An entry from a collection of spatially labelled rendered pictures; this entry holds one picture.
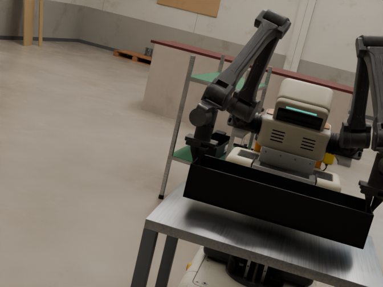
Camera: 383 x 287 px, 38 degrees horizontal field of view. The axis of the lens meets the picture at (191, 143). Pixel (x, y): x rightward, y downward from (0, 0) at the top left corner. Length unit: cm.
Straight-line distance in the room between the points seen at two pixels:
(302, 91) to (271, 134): 21
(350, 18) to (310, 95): 1054
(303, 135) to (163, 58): 517
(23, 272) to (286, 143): 145
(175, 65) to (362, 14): 631
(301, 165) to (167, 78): 515
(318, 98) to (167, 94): 520
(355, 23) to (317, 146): 1051
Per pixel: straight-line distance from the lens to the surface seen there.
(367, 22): 1272
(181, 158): 415
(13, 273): 292
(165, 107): 734
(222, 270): 270
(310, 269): 163
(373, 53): 196
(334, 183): 261
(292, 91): 222
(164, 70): 731
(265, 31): 195
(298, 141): 228
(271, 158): 227
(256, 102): 216
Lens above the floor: 141
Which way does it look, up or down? 13 degrees down
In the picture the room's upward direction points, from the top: 13 degrees clockwise
